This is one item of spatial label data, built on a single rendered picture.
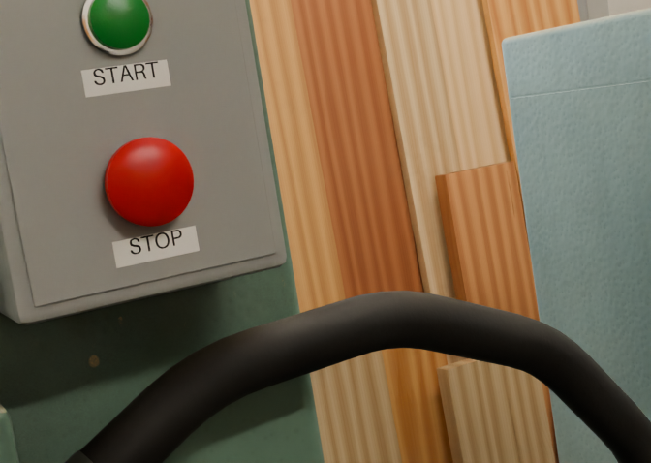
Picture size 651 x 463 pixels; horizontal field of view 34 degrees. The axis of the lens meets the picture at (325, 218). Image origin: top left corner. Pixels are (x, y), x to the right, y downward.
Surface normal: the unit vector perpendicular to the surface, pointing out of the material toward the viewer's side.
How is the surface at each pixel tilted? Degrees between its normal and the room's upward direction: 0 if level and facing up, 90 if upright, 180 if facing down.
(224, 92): 90
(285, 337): 52
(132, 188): 91
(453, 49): 87
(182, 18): 90
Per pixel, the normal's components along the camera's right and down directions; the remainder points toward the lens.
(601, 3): -0.87, 0.18
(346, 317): 0.28, -0.58
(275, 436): 0.45, 0.03
